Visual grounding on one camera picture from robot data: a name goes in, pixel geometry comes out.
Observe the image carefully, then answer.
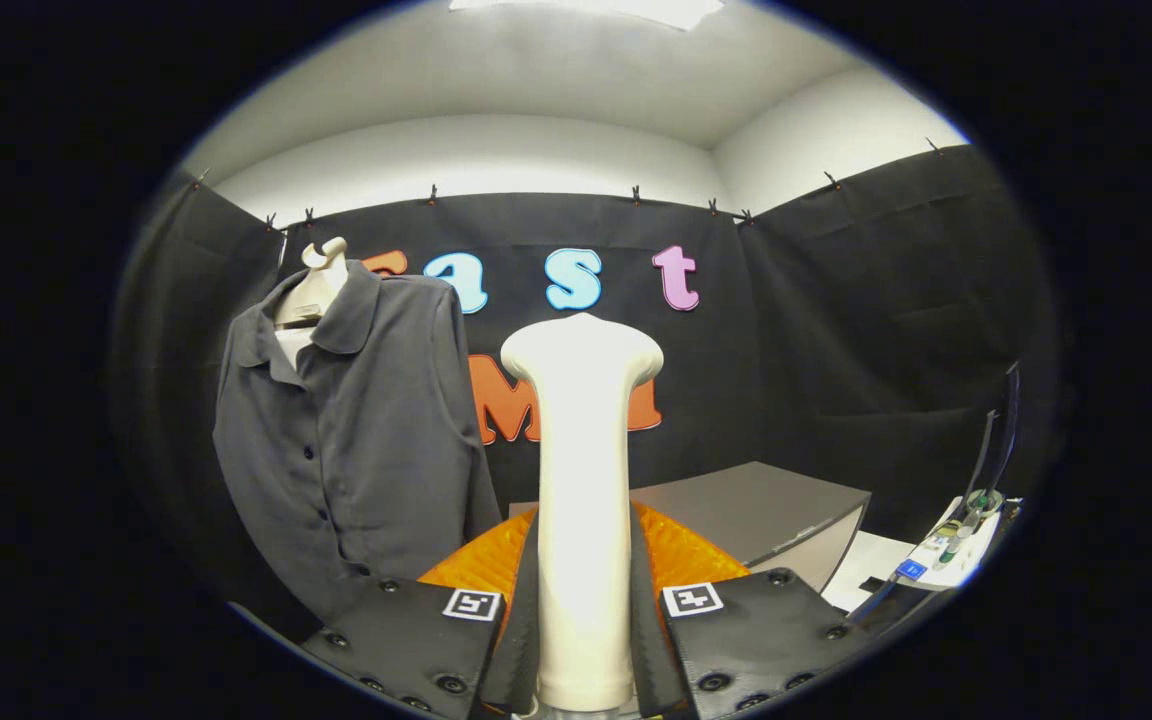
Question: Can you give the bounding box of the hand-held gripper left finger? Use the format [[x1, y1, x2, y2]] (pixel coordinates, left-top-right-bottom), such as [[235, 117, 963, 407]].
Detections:
[[298, 505, 542, 720]]

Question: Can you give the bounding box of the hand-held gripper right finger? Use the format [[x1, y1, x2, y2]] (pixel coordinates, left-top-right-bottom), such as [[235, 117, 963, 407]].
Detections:
[[629, 500, 877, 720]]

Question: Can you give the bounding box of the white garment steamer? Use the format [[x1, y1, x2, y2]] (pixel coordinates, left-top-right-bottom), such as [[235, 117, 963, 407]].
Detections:
[[500, 313, 665, 713]]

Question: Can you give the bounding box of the dark grey button shirt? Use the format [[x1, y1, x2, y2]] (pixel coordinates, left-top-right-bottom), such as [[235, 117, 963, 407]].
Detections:
[[213, 262, 504, 621]]

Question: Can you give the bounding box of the cream garment hanger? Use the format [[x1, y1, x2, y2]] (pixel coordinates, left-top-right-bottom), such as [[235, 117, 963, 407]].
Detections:
[[274, 237, 349, 371]]

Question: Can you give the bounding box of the grey cabinet with drawers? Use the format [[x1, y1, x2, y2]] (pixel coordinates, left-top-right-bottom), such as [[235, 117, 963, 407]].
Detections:
[[508, 461, 872, 593]]

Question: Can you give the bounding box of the black backdrop cloth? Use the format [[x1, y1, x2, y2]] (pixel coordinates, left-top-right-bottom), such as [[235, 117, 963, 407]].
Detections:
[[111, 140, 1062, 641]]

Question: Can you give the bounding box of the row of black cloth clips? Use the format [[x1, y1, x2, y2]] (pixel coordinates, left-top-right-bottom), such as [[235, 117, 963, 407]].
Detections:
[[191, 138, 942, 231]]

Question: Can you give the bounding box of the large ceiling light panel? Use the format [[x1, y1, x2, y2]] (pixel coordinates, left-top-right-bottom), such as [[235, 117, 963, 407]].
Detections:
[[449, 0, 727, 31]]

